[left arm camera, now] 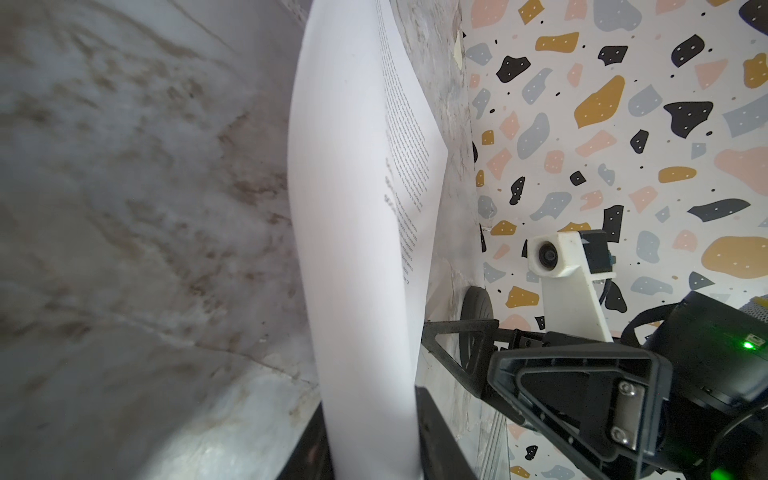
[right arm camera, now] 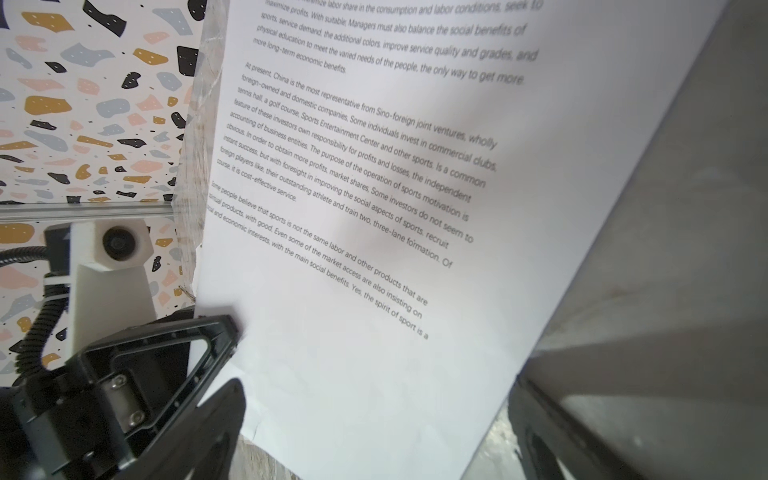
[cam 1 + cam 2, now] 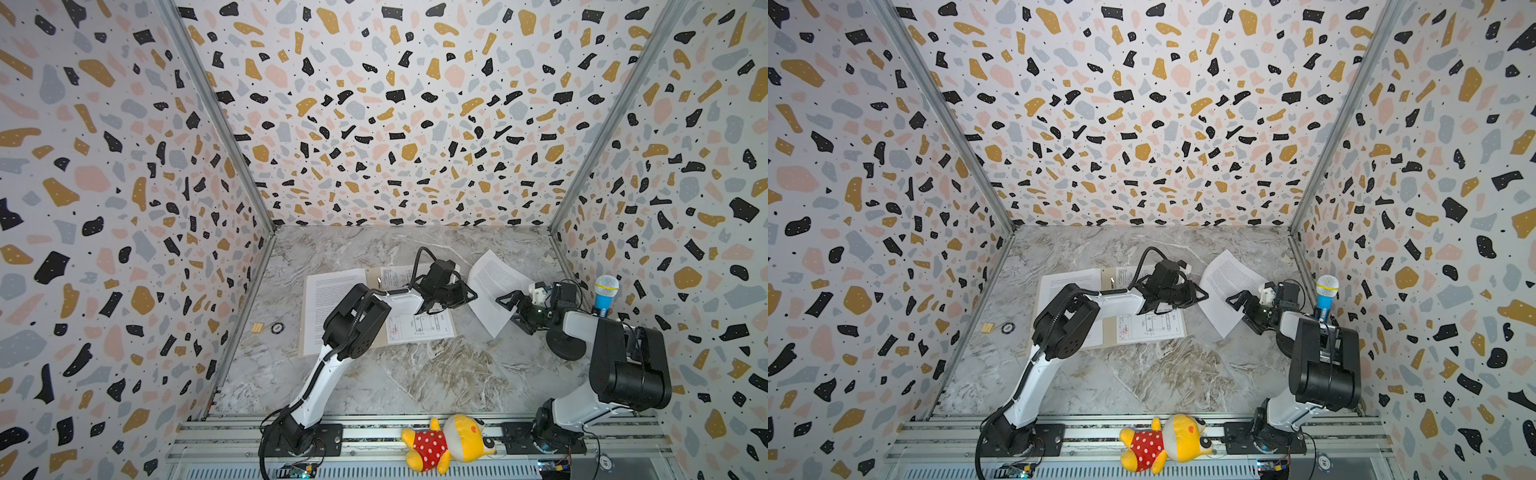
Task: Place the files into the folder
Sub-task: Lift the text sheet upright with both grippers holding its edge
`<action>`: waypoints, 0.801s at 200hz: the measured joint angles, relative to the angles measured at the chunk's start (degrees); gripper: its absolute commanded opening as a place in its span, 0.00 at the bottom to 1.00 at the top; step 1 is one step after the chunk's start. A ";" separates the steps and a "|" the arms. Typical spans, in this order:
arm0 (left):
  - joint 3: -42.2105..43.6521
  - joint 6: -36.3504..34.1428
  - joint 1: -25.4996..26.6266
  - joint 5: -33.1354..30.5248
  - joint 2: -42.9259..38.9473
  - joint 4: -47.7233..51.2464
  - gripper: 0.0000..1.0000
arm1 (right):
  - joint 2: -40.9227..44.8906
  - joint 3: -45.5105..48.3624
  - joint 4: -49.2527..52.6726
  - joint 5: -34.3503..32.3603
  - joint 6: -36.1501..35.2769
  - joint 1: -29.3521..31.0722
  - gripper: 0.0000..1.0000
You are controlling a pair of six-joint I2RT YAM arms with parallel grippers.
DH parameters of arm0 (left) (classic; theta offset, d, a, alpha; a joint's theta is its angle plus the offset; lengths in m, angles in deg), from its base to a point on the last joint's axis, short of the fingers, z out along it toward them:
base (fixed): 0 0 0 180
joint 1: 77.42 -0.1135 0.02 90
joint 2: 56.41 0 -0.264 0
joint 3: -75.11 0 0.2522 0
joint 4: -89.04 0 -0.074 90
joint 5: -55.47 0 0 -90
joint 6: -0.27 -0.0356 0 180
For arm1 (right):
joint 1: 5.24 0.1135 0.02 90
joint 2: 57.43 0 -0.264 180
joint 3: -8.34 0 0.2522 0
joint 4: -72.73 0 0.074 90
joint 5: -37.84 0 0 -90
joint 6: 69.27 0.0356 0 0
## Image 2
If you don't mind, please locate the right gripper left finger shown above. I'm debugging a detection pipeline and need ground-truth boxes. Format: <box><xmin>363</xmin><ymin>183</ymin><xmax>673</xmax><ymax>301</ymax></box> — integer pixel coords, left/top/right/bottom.
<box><xmin>119</xmin><ymin>379</ymin><xmax>246</xmax><ymax>479</ymax></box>

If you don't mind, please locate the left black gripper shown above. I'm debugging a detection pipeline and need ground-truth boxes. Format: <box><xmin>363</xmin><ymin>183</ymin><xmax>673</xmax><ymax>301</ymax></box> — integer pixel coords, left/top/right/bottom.
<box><xmin>1</xmin><ymin>315</ymin><xmax>240</xmax><ymax>479</ymax></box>

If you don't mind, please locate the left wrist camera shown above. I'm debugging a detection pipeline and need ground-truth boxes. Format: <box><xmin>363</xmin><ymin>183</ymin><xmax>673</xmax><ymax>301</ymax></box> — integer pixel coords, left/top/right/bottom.
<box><xmin>44</xmin><ymin>218</ymin><xmax>156</xmax><ymax>359</ymax></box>

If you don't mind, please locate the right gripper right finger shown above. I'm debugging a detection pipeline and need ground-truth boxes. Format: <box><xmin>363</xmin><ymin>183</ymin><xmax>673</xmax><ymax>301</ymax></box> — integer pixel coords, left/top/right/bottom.
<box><xmin>507</xmin><ymin>377</ymin><xmax>643</xmax><ymax>479</ymax></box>

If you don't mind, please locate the beige manila folder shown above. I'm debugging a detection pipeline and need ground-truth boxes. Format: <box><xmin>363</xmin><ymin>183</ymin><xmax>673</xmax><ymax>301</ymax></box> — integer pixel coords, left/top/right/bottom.
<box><xmin>526</xmin><ymin>1</ymin><xmax>767</xmax><ymax>479</ymax></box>

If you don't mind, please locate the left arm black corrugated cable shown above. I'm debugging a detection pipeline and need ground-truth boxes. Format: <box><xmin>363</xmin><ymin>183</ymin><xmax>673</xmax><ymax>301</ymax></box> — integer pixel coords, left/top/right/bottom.
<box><xmin>0</xmin><ymin>244</ymin><xmax>72</xmax><ymax>385</ymax></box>

